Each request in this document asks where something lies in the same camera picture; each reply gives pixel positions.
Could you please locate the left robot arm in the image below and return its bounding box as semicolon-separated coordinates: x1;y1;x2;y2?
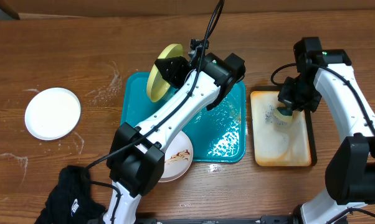
102;39;245;223

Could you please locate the teal plastic tray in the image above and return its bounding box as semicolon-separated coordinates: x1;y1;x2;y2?
121;72;247;163

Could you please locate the white plate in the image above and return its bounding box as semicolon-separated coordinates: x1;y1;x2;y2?
24;88;82;141
159;131;193;183

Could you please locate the yellow plate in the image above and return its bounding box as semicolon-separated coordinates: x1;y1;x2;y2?
146;44;183;103

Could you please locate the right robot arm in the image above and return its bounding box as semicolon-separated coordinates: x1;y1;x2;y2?
274;37;375;224

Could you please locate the black knit cloth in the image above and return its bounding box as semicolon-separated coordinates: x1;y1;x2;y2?
36;166;105;223

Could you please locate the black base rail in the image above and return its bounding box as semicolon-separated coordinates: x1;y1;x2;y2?
135;215;300;224

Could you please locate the black tray with soapy water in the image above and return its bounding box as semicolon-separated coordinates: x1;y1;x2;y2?
250;86;317;167

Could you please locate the green yellow sponge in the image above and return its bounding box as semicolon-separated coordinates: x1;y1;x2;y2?
273;106;293;123

